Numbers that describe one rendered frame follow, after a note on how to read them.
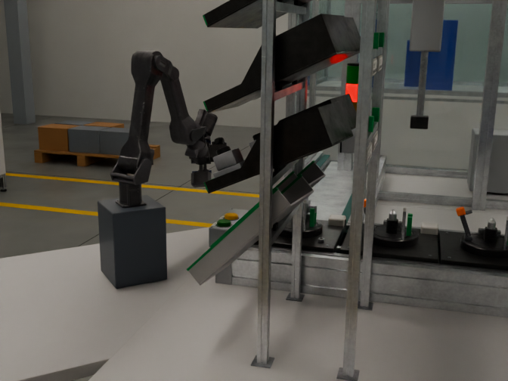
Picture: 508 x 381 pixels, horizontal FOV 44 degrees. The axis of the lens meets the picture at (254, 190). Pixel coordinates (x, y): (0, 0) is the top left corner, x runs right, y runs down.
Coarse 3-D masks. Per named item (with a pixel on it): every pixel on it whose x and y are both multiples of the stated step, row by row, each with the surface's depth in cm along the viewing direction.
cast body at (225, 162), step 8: (216, 152) 127; (224, 152) 126; (232, 152) 124; (216, 160) 126; (224, 160) 125; (232, 160) 124; (240, 160) 127; (224, 168) 125; (232, 168) 125; (216, 176) 126
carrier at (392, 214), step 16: (384, 224) 170; (400, 224) 169; (432, 224) 173; (384, 240) 160; (400, 240) 159; (416, 240) 162; (432, 240) 165; (384, 256) 155; (400, 256) 154; (416, 256) 154; (432, 256) 154
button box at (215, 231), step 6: (228, 210) 194; (234, 210) 194; (240, 210) 194; (246, 210) 194; (222, 216) 188; (240, 216) 188; (216, 222) 182; (234, 222) 182; (210, 228) 177; (216, 228) 177; (222, 228) 176; (228, 228) 176; (210, 234) 177; (216, 234) 177; (222, 234) 176; (210, 240) 178
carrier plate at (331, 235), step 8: (328, 232) 171; (336, 232) 171; (280, 240) 164; (288, 240) 164; (304, 240) 164; (312, 240) 164; (328, 240) 164; (336, 240) 164; (304, 248) 160; (312, 248) 160; (320, 248) 159; (328, 248) 159
